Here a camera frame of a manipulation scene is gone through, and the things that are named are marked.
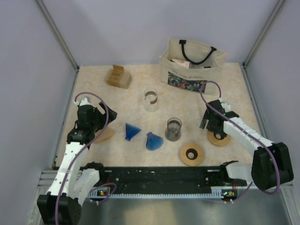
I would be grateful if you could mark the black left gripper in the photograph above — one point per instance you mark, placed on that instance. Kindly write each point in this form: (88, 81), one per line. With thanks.
(104, 116)

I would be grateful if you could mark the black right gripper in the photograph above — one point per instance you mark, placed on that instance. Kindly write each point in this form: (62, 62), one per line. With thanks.
(209, 127)

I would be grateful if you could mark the wooden dripper ring stand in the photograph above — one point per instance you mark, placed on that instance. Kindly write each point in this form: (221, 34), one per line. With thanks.
(218, 142)

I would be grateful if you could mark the blue glass dripper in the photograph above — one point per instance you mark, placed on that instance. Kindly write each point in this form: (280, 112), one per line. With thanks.
(153, 142)
(131, 131)

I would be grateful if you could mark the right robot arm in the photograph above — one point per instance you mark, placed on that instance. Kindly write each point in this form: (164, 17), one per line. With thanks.
(271, 165)

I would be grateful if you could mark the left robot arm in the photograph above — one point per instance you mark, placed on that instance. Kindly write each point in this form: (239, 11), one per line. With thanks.
(63, 201)

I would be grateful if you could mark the brown paper filter stack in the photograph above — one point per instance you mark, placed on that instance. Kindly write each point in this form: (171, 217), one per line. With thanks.
(108, 133)

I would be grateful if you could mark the brown cardboard box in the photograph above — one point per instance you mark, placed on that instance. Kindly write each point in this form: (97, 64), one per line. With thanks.
(118, 77)

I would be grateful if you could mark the smoked glass carafe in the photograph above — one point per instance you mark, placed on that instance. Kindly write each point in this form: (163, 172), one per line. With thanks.
(173, 129)

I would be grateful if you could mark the clear glass beaker wooden collar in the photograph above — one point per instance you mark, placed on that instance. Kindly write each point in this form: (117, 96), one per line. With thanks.
(151, 99)

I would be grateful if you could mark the cream canvas tote bag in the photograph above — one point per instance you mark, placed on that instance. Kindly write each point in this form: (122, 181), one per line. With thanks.
(188, 64)

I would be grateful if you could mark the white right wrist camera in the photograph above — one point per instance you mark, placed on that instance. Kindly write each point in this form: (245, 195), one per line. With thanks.
(226, 106)

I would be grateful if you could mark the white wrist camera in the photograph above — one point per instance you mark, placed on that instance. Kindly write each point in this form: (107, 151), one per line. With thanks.
(226, 106)
(83, 101)

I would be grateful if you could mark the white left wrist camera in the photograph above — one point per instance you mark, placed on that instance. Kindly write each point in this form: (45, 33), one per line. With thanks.
(83, 101)

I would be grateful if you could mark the wooden ring stand front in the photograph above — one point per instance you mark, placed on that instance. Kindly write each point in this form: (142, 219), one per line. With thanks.
(192, 154)

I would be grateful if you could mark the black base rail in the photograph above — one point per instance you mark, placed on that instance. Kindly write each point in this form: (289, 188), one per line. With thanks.
(174, 180)

